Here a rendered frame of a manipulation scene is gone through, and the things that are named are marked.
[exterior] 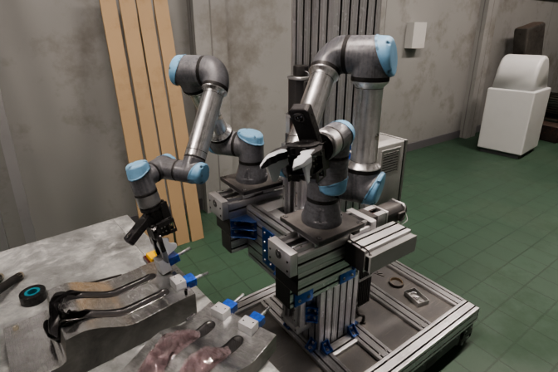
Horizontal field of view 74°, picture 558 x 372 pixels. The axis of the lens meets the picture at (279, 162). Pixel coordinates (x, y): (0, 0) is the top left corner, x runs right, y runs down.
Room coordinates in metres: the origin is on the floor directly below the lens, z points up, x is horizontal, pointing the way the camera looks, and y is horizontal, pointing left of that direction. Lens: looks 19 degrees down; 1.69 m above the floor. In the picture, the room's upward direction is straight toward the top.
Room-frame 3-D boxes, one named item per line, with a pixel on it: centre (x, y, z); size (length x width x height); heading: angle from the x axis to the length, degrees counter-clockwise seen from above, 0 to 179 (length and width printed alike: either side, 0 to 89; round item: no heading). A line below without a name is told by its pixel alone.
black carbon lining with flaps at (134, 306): (0.94, 0.53, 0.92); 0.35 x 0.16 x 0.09; 130
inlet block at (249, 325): (0.92, 0.07, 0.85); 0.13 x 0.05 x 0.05; 147
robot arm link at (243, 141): (1.63, 0.13, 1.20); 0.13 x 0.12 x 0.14; 69
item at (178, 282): (1.07, 0.30, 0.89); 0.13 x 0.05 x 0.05; 130
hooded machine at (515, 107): (5.36, -3.45, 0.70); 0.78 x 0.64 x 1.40; 127
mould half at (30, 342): (0.94, 0.55, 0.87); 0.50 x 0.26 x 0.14; 130
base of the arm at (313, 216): (1.22, -0.16, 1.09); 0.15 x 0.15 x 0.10
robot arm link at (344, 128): (0.93, -0.15, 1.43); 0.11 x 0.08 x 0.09; 151
